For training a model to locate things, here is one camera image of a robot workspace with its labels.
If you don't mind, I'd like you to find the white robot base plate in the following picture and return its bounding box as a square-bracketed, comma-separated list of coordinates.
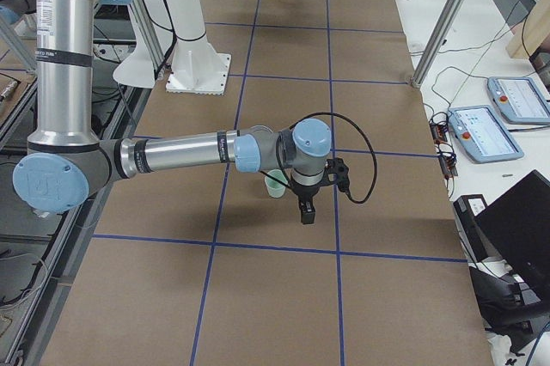
[166, 51, 231, 95]

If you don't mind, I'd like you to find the black box on table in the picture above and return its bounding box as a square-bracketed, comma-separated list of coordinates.
[453, 194, 489, 261]

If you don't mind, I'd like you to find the green plastic cup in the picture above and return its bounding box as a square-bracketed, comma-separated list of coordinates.
[264, 169, 287, 198]

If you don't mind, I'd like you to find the black laptop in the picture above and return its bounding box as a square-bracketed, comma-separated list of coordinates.
[472, 169, 550, 284]

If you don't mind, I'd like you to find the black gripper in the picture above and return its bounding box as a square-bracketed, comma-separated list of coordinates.
[290, 174, 331, 224]

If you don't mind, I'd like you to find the brown paper table mat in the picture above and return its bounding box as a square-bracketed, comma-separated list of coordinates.
[39, 0, 495, 366]

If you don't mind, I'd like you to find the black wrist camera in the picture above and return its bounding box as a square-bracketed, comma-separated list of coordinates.
[327, 157, 351, 194]

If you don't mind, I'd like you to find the aluminium frame post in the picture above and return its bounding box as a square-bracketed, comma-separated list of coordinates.
[411, 0, 464, 88]

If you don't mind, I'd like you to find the near blue teach pendant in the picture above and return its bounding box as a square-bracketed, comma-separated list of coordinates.
[448, 105, 524, 163]

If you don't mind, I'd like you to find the blue teach pendant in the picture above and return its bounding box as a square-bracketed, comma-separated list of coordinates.
[448, 105, 524, 163]
[487, 77, 549, 125]

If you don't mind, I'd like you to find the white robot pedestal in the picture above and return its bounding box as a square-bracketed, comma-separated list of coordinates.
[113, 0, 216, 88]

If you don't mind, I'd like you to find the far blue teach pendant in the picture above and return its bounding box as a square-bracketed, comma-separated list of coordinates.
[487, 77, 549, 125]

